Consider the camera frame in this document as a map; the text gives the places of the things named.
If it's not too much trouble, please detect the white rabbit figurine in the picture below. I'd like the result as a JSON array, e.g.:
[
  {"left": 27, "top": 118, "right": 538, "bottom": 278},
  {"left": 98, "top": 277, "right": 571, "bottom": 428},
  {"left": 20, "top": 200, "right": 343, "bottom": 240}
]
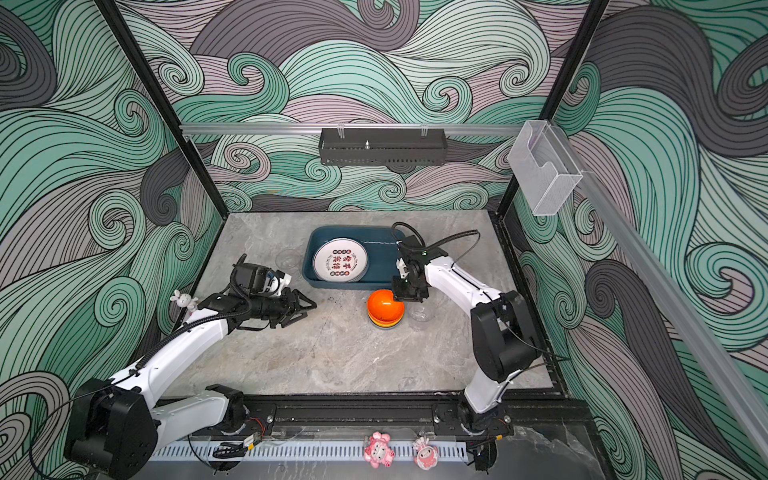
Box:
[{"left": 170, "top": 290, "right": 199, "bottom": 313}]

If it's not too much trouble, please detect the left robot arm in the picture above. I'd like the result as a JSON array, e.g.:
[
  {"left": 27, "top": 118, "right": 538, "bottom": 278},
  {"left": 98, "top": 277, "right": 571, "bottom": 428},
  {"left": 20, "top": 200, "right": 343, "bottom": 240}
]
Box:
[{"left": 64, "top": 259, "right": 317, "bottom": 479}]

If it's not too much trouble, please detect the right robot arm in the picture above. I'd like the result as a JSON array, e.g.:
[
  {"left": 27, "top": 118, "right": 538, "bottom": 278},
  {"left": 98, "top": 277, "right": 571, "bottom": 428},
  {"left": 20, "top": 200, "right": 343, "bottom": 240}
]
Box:
[{"left": 392, "top": 222, "right": 542, "bottom": 436}]

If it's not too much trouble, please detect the clear acrylic wall holder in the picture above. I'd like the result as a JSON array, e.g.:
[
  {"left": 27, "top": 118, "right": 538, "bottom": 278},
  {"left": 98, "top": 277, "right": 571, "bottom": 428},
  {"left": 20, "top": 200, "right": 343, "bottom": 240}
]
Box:
[{"left": 507, "top": 120, "right": 583, "bottom": 216}]

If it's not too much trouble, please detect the yellow bowl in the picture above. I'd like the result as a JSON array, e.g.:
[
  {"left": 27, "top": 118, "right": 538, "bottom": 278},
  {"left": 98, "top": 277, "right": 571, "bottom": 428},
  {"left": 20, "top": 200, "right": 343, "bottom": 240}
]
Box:
[{"left": 370, "top": 317, "right": 402, "bottom": 326}]

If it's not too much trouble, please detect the teal plastic bin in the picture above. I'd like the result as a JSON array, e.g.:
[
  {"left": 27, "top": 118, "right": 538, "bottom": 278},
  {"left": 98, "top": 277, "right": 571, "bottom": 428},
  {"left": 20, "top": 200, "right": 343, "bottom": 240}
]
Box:
[{"left": 302, "top": 225, "right": 399, "bottom": 291}]

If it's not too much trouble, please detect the white slotted cable duct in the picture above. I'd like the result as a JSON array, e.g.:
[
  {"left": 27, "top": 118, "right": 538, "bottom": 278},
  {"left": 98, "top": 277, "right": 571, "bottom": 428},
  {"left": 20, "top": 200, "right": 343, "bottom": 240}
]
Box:
[{"left": 150, "top": 440, "right": 469, "bottom": 463}]

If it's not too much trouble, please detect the aluminium rail right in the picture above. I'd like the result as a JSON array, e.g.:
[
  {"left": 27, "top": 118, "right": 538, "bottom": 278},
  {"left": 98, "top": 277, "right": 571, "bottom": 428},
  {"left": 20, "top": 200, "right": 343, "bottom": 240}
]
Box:
[{"left": 551, "top": 126, "right": 767, "bottom": 460}]

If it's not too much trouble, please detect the aluminium rail back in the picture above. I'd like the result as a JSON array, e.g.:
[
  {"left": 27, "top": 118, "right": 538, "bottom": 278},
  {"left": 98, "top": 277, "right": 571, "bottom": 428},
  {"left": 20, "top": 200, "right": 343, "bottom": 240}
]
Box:
[{"left": 179, "top": 122, "right": 522, "bottom": 137}]

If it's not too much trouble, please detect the orange top bowl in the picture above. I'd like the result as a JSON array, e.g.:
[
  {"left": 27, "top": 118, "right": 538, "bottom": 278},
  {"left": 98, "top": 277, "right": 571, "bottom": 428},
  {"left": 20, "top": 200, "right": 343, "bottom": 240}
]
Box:
[{"left": 366, "top": 289, "right": 405, "bottom": 321}]

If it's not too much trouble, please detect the aluminium rail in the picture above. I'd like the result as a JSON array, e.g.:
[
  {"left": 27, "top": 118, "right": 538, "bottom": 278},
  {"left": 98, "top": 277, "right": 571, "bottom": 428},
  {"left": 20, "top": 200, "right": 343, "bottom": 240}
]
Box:
[
  {"left": 179, "top": 122, "right": 522, "bottom": 137},
  {"left": 551, "top": 126, "right": 767, "bottom": 460}
]

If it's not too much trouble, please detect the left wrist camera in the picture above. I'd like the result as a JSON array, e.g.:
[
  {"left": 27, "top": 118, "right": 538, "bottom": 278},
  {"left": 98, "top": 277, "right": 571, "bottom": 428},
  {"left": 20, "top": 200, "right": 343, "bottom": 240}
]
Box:
[{"left": 265, "top": 271, "right": 292, "bottom": 297}]

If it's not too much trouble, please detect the clear glass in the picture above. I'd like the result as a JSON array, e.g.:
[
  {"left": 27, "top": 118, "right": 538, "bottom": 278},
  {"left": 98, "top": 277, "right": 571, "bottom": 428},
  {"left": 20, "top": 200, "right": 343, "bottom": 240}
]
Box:
[
  {"left": 407, "top": 302, "right": 434, "bottom": 326},
  {"left": 275, "top": 249, "right": 304, "bottom": 274}
]

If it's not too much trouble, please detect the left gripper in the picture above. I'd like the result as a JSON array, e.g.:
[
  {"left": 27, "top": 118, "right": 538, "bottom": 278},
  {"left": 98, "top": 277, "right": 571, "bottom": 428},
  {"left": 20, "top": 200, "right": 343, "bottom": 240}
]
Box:
[{"left": 251, "top": 288, "right": 317, "bottom": 328}]

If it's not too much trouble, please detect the pink white doll toy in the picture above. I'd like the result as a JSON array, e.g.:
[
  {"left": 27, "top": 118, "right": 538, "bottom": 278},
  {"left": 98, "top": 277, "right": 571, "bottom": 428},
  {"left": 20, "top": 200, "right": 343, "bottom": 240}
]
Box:
[{"left": 413, "top": 436, "right": 439, "bottom": 471}]

